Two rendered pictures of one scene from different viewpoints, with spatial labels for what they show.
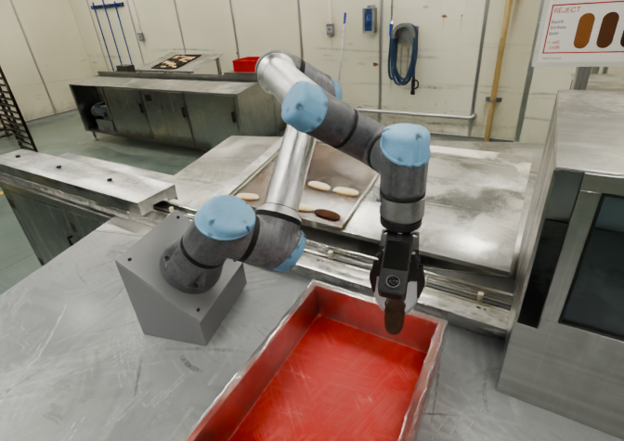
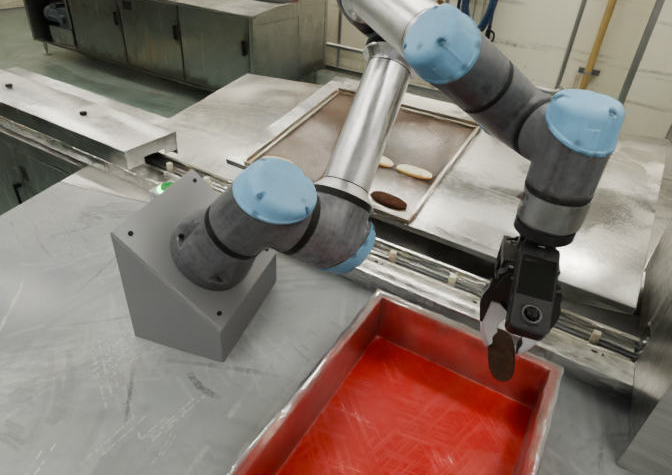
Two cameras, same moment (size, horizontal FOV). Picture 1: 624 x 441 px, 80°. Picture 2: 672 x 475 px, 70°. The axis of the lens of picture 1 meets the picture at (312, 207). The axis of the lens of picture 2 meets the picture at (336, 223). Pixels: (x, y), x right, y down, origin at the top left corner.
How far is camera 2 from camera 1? 0.15 m
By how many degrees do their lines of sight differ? 5
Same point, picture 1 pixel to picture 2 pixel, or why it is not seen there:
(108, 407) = (88, 433)
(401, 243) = (544, 261)
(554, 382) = not seen: outside the picture
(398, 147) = (581, 124)
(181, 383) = (190, 411)
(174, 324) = (182, 329)
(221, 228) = (273, 207)
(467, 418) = not seen: outside the picture
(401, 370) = (491, 425)
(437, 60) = (524, 8)
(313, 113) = (459, 57)
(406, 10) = not seen: outside the picture
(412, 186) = (584, 183)
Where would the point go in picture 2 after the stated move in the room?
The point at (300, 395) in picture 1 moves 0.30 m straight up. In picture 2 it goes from (356, 444) to (377, 294)
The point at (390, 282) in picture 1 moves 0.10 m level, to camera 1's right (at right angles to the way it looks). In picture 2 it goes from (528, 315) to (616, 318)
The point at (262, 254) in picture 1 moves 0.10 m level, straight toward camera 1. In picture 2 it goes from (318, 248) to (329, 289)
